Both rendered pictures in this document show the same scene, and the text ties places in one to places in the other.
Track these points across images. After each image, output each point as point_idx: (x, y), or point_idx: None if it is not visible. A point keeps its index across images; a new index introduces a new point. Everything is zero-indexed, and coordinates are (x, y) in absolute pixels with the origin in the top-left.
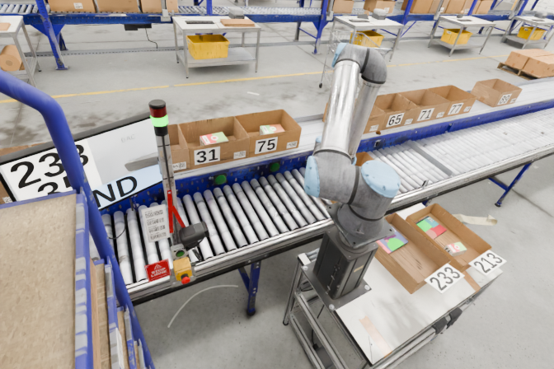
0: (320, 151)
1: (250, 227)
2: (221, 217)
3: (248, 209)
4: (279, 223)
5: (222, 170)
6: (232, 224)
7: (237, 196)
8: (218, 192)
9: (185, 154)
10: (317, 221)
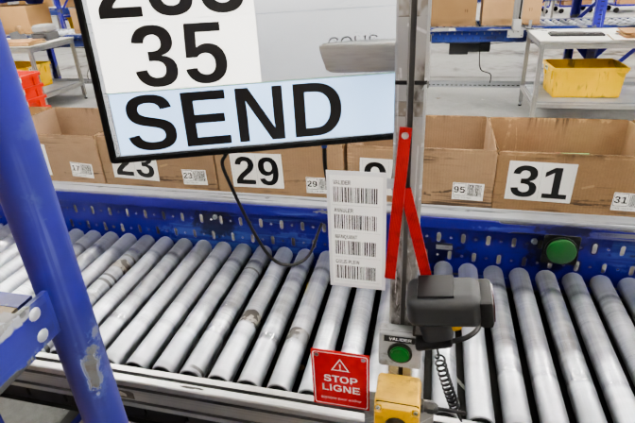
0: None
1: (629, 395)
2: (542, 337)
3: (631, 346)
4: None
5: (571, 226)
6: (571, 363)
7: (602, 306)
8: (547, 279)
9: (487, 164)
10: None
